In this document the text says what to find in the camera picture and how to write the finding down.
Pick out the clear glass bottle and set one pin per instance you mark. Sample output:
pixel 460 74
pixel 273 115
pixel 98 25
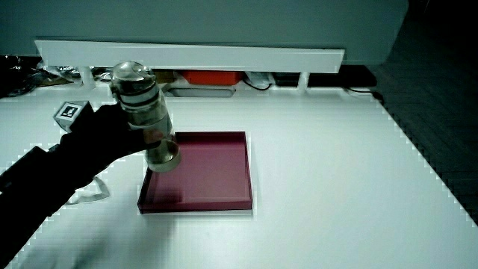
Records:
pixel 143 108

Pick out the crumpled silver foil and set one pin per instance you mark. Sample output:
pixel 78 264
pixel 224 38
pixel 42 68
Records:
pixel 59 71

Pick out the orange box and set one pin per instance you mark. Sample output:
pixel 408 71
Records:
pixel 213 77

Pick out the person's left hand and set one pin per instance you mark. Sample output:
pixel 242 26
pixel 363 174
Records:
pixel 101 134

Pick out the dark red square tray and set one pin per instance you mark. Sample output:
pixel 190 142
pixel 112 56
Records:
pixel 209 175

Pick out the white plug adapter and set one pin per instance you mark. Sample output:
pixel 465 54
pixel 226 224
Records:
pixel 258 78

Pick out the long white shelf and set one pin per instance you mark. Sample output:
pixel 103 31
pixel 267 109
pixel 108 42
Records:
pixel 194 56

